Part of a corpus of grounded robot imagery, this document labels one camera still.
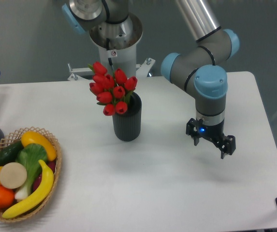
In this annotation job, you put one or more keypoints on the yellow squash toy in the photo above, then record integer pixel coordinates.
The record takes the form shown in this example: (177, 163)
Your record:
(32, 137)

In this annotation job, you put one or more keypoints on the dark grey ribbed vase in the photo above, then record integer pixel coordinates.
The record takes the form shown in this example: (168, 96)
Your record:
(127, 126)

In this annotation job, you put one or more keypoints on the dark green cucumber toy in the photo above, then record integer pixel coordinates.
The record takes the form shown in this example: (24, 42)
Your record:
(9, 153)

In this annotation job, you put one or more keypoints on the red tulip bouquet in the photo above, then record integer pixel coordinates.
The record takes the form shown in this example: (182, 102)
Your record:
(114, 91)

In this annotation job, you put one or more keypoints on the orange fruit toy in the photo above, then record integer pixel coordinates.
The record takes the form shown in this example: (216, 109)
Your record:
(7, 197)

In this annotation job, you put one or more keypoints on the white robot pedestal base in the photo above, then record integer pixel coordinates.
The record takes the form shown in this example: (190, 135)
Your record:
(117, 43)

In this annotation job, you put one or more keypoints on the beige round disc toy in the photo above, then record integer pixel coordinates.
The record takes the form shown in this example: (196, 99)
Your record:
(13, 175)

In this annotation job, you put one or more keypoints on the purple eggplant toy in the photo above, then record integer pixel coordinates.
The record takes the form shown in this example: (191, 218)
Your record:
(52, 166)

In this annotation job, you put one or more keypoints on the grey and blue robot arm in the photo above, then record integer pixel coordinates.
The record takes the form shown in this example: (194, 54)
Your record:
(197, 73)

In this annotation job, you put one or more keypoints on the green bok choy toy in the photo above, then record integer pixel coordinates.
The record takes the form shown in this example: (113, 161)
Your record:
(29, 157)

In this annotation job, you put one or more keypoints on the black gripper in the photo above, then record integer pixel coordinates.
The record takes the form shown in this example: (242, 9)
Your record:
(196, 129)

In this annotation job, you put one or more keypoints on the woven wicker basket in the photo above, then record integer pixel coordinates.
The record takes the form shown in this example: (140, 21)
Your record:
(14, 137)

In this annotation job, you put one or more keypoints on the yellow plastic banana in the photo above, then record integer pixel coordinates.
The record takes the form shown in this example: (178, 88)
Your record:
(36, 197)

